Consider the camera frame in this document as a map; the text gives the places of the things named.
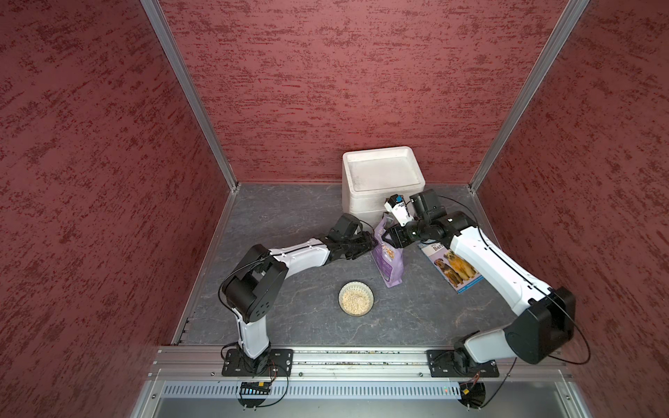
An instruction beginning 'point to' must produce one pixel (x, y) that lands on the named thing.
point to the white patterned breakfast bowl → (355, 298)
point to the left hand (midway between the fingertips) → (374, 249)
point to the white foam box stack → (370, 177)
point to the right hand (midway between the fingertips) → (388, 238)
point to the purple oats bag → (388, 258)
